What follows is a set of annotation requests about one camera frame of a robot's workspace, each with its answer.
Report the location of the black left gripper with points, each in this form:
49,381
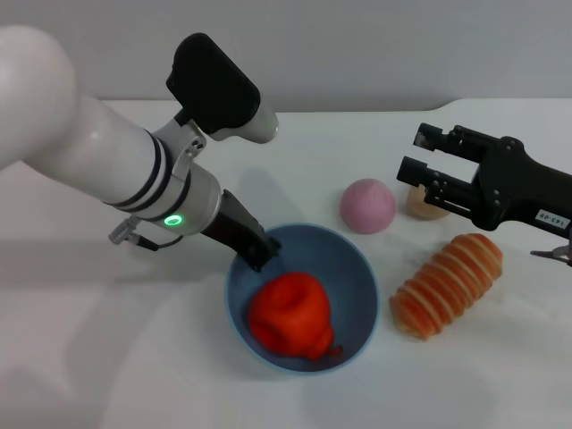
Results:
234,228

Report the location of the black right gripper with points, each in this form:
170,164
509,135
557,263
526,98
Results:
514,187

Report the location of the orange mandarin fruit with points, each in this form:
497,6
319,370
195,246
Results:
290,313

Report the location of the blue bowl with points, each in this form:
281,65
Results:
353,277

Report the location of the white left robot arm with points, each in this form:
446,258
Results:
89,147

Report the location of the beige round bun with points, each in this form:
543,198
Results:
418,207

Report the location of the pink round bun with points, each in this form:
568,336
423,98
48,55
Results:
367,207

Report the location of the orange striped bread loaf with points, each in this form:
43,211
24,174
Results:
447,286

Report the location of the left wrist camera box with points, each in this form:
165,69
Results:
214,85

